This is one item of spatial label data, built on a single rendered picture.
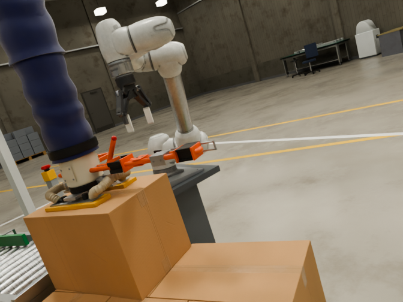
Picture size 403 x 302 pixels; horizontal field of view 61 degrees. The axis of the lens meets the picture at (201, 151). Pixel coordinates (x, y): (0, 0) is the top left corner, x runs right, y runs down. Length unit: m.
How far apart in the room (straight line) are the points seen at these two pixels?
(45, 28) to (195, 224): 1.42
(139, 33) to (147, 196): 0.67
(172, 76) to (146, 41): 0.61
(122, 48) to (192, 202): 1.22
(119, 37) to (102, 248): 0.83
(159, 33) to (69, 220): 0.86
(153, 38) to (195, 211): 1.28
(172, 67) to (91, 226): 0.92
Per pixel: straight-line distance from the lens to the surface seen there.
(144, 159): 1.40
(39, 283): 2.01
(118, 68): 1.36
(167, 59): 1.88
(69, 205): 1.64
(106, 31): 1.37
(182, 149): 1.27
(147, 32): 1.34
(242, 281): 1.42
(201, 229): 2.33
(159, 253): 1.59
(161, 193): 1.60
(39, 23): 1.63
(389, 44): 13.54
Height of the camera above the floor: 1.34
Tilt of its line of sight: 12 degrees down
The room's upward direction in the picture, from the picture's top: 18 degrees counter-clockwise
